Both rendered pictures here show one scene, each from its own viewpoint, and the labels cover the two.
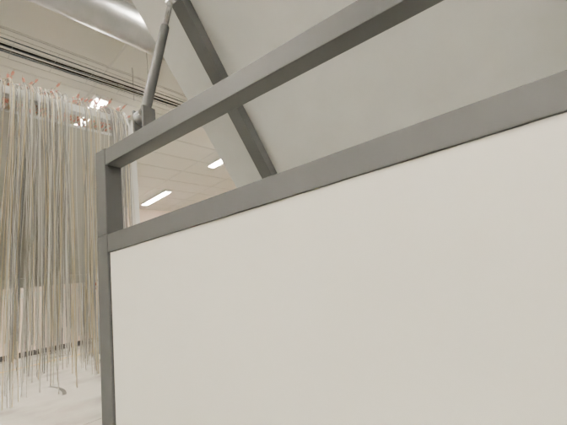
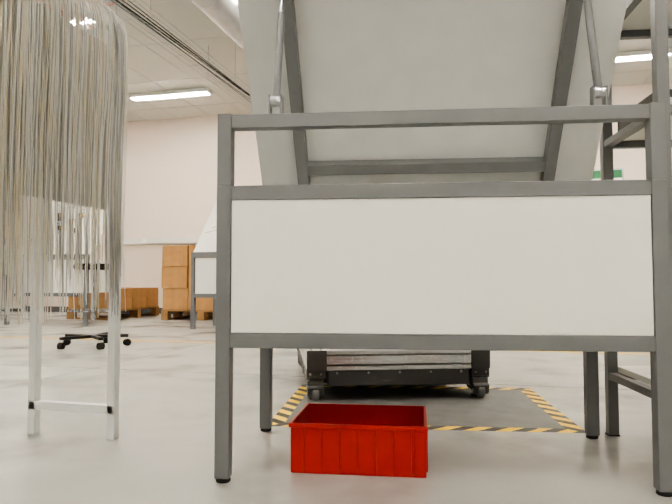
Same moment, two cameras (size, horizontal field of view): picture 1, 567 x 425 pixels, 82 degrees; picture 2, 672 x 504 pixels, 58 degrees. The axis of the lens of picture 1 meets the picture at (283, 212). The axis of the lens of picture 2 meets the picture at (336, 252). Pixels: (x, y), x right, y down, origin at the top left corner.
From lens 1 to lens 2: 125 cm
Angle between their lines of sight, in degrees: 27
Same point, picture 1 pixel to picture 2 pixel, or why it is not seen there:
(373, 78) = (417, 105)
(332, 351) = (408, 276)
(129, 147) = (264, 124)
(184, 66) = (257, 28)
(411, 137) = (464, 188)
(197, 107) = (339, 121)
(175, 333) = (300, 263)
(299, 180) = (406, 191)
